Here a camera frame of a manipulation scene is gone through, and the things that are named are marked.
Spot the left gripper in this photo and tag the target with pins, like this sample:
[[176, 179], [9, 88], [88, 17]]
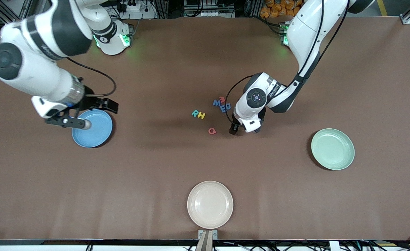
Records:
[[233, 130]]

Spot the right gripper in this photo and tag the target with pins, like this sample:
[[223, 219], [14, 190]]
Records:
[[90, 101]]

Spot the blue foam letter g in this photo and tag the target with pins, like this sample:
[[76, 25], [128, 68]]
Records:
[[228, 109]]

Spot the blue foam letter E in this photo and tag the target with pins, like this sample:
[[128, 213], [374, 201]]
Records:
[[223, 108]]

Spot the pink foam letter Q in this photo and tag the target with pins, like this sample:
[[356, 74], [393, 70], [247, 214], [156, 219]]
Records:
[[209, 131]]

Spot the pink foam letter m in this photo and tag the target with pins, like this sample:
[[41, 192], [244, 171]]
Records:
[[222, 100]]

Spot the blue foam letter M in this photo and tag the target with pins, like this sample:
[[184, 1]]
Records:
[[214, 104]]

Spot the yellow foam letter H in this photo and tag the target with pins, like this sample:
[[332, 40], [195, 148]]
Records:
[[201, 115]]

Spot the teal foam letter R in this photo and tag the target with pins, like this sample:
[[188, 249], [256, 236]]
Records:
[[192, 113]]

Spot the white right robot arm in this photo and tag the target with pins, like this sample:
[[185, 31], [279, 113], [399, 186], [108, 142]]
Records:
[[34, 69]]

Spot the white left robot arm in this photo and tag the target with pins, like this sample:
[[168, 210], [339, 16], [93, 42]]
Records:
[[306, 31]]

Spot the blue plate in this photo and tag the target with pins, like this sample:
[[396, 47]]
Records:
[[97, 134]]

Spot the cream plate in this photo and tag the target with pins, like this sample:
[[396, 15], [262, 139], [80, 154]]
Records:
[[210, 205]]

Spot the green plate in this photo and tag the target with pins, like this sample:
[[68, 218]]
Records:
[[333, 149]]

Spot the white power strip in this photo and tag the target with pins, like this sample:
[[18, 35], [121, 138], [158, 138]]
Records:
[[135, 8]]

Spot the black equipment rack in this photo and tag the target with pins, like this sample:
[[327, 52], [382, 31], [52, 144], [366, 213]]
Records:
[[208, 10]]

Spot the orange snack packets pile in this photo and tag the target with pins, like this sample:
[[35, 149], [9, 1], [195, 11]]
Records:
[[278, 8]]

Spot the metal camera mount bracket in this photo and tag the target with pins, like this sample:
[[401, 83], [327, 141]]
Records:
[[207, 238]]

